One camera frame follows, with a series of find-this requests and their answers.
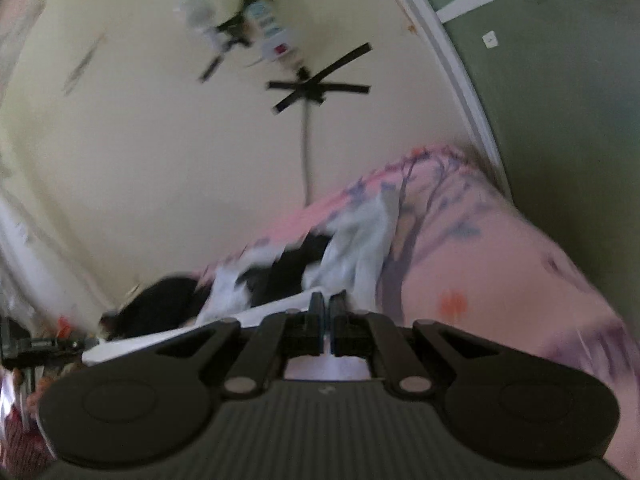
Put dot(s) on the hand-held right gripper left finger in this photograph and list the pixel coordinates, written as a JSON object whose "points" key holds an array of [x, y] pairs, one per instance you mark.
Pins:
{"points": [[317, 325]]}

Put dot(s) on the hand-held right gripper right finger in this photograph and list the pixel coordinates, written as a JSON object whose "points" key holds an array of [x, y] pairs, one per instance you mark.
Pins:
{"points": [[334, 325]]}

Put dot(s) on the white shirt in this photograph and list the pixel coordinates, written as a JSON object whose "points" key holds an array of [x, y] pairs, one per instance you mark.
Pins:
{"points": [[360, 245]]}

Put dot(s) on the red patterned cloth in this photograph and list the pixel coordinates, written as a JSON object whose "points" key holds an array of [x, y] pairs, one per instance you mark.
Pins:
{"points": [[20, 430]]}

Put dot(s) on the black garment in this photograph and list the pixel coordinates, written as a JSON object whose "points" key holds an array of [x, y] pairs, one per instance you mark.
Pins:
{"points": [[160, 305]]}

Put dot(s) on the pink floral bed sheet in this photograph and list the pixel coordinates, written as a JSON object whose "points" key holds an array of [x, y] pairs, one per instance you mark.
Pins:
{"points": [[480, 260]]}

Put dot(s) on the black tape cross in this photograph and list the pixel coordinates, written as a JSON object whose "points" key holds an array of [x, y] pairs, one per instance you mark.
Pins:
{"points": [[312, 89], [227, 30]]}

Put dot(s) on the white power strip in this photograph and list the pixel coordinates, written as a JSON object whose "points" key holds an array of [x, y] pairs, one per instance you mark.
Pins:
{"points": [[270, 35]]}

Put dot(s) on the green frosted glass door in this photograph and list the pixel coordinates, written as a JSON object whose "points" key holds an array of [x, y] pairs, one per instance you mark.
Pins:
{"points": [[550, 85]]}

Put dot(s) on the white sticker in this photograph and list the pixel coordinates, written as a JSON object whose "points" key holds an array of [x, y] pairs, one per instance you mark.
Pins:
{"points": [[490, 40]]}

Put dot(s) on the white plug adapter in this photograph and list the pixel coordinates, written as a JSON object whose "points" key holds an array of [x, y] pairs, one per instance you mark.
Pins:
{"points": [[197, 15]]}

